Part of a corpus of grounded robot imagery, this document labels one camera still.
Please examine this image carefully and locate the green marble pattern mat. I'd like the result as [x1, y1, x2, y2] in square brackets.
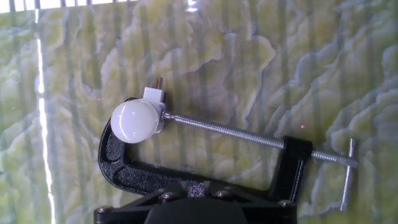
[0, 0, 398, 224]

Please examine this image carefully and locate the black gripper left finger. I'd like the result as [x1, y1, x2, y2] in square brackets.
[94, 184, 190, 224]

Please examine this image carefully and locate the black C-clamp with steel screw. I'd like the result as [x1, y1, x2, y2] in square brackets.
[98, 96, 358, 212]

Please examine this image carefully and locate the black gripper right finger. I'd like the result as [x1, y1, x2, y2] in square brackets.
[214, 183, 298, 224]

